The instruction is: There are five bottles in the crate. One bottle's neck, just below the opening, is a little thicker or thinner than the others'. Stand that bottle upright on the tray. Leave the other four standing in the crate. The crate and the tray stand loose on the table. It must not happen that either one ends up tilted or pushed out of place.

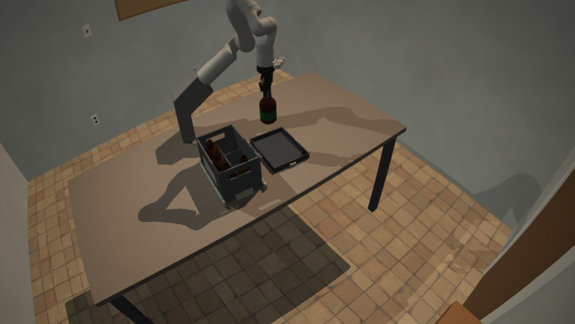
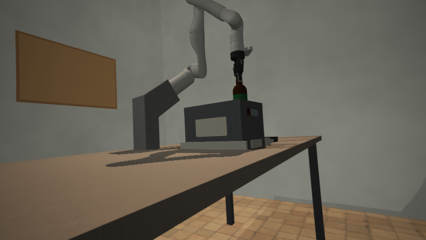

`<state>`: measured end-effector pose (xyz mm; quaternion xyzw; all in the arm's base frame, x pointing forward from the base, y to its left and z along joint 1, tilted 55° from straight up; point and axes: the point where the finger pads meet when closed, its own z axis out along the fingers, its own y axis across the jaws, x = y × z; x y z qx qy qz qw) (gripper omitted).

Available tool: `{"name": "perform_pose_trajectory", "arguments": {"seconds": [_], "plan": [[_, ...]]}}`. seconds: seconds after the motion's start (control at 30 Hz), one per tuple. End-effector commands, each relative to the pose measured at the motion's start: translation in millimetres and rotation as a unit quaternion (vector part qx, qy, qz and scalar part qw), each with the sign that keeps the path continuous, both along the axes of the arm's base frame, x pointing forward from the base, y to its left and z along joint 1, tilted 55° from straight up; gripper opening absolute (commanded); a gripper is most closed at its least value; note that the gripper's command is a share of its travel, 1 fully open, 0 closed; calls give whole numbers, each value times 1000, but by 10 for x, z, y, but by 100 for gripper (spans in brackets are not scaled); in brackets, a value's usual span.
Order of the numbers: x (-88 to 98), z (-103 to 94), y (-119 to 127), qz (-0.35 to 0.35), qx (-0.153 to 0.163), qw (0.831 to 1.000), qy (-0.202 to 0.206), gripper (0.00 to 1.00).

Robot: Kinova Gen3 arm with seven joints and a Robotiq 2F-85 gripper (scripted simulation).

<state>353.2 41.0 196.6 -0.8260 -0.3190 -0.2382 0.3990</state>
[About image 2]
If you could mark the dark grey crate with dividers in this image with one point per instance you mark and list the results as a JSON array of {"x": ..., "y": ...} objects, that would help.
[{"x": 225, "y": 121}]

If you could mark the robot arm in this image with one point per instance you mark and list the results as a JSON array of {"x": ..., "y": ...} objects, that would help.
[{"x": 197, "y": 40}]

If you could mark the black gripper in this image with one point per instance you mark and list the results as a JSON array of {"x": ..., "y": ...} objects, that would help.
[{"x": 238, "y": 58}]

